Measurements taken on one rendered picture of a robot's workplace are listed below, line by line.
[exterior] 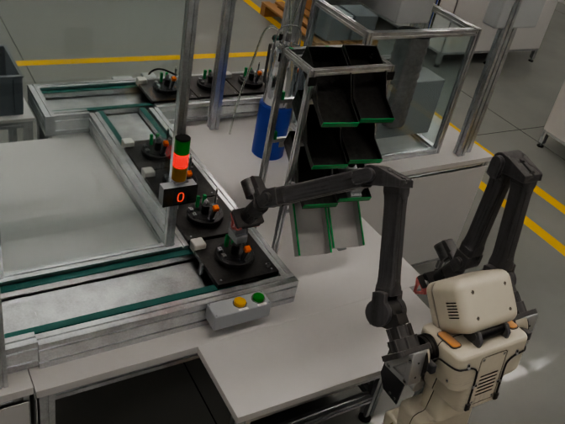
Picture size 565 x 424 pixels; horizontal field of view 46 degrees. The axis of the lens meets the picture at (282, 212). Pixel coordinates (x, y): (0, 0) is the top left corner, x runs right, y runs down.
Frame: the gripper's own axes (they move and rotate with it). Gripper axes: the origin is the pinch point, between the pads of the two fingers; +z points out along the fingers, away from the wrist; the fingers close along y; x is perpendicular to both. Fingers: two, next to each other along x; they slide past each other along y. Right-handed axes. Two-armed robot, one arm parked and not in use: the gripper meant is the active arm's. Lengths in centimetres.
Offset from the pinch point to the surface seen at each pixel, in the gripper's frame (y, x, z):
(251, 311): 6.1, 30.1, -0.8
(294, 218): -21.2, 2.3, -2.3
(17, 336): 77, 18, 5
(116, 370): 52, 35, 6
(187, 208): 4.6, -18.0, 26.2
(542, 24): -574, -222, 233
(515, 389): -157, 98, 69
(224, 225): -5.4, -6.7, 21.0
